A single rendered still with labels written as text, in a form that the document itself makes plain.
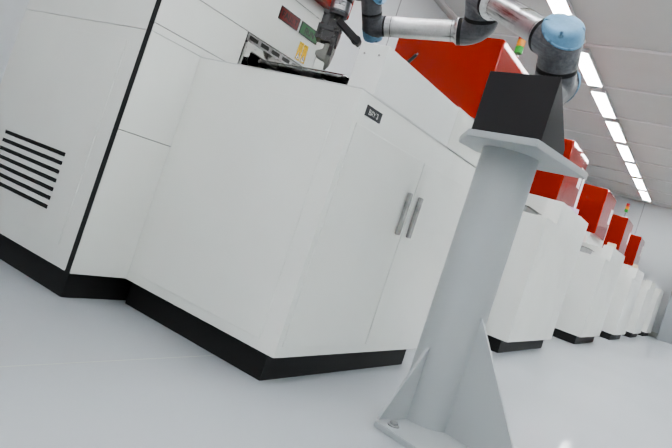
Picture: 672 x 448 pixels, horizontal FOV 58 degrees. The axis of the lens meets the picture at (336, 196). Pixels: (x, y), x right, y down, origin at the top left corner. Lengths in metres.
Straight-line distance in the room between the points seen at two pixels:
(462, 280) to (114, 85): 1.15
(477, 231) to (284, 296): 0.55
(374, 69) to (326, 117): 0.19
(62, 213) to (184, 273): 0.41
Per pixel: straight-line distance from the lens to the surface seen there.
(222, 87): 1.90
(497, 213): 1.69
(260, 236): 1.67
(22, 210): 2.15
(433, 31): 2.24
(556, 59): 1.84
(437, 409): 1.75
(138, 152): 1.92
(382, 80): 1.68
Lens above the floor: 0.50
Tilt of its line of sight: 1 degrees up
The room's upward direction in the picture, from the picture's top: 18 degrees clockwise
